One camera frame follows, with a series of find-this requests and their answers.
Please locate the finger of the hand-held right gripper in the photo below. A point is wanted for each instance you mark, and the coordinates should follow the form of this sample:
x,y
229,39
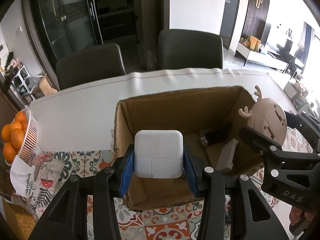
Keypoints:
x,y
260,142
308,132

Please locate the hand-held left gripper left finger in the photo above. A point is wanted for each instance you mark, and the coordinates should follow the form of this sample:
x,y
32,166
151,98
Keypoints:
x,y
126,175

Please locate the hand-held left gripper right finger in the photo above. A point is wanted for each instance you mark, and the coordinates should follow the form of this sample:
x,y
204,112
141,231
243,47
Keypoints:
x,y
191,175

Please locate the beige deer head figure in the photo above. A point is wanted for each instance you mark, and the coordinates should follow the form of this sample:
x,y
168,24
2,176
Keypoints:
x,y
267,120

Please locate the pale rectangular charger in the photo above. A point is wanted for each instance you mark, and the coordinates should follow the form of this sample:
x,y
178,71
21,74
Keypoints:
x,y
226,156

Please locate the white square power adapter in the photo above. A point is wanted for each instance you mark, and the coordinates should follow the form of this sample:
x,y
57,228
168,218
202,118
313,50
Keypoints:
x,y
157,152

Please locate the black charger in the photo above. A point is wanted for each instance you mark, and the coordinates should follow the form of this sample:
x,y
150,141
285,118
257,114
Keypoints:
x,y
217,133

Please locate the brown cardboard box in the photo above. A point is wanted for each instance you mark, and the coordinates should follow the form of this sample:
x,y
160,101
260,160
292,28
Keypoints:
x,y
175,110

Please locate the floral fabric tissue pouch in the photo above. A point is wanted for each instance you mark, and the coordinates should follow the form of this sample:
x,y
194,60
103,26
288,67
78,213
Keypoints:
x,y
45,177

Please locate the white television console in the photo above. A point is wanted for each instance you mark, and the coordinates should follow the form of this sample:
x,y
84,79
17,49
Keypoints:
x,y
260,55

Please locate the orange paper bags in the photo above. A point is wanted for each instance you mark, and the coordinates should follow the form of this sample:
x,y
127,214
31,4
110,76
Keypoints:
x,y
255,42

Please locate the white ribbed basket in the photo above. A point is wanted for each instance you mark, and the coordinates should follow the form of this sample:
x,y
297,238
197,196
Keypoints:
x,y
30,135

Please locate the dark grey dining chair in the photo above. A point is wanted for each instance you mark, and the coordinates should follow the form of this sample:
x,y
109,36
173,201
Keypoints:
x,y
90,65
190,50

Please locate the pile of oranges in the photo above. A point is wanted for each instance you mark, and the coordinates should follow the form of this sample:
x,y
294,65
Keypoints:
x,y
16,136

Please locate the small brown carton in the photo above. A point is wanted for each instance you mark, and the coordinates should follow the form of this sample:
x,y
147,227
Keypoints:
x,y
46,86

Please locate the yellow woven box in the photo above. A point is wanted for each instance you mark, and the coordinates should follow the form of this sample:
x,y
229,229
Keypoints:
x,y
15,220

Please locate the dark interior door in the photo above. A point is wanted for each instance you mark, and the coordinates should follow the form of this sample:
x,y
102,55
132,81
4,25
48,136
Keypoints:
x,y
230,17

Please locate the white shoe rack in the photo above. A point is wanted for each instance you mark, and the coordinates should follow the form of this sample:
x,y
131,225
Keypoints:
x,y
21,77

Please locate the dark glass sliding door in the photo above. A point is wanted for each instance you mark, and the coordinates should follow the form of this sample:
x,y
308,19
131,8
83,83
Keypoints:
x,y
70,17

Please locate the dark slatted wall panel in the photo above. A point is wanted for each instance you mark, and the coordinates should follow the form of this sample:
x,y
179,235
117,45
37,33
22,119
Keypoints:
x,y
250,17

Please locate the white light switch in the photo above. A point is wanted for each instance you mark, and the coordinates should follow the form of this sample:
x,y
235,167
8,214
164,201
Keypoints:
x,y
19,28

